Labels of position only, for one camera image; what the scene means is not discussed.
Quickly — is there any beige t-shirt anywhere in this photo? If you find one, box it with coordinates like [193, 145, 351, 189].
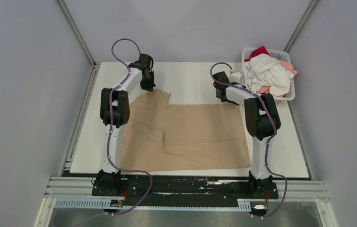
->
[121, 89, 251, 172]

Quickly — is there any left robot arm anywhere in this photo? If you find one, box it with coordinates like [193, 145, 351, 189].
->
[92, 53, 156, 196]

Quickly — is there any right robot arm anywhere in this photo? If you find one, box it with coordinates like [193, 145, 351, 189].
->
[211, 71, 281, 198]

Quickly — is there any white crumpled t-shirt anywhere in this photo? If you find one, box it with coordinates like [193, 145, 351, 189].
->
[242, 53, 297, 97]

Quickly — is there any red t-shirt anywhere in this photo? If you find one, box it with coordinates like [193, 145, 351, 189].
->
[244, 46, 269, 62]

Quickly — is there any white plastic laundry basket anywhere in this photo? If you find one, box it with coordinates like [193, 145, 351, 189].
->
[242, 47, 296, 101]

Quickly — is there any pink t-shirt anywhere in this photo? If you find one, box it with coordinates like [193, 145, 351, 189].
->
[254, 58, 297, 97]

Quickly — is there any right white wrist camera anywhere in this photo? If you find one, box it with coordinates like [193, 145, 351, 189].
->
[228, 71, 244, 84]

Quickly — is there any left aluminium frame post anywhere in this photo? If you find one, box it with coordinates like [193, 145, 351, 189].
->
[55, 0, 96, 68]

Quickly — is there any aluminium frame post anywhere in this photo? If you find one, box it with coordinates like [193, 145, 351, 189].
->
[284, 0, 320, 52]
[55, 0, 96, 68]

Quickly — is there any white slotted cable duct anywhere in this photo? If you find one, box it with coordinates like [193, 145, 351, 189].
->
[53, 198, 252, 212]

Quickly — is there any right aluminium frame post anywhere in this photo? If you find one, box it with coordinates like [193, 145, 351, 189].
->
[284, 0, 320, 52]

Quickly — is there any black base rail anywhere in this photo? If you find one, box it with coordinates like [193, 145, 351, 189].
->
[63, 171, 279, 207]

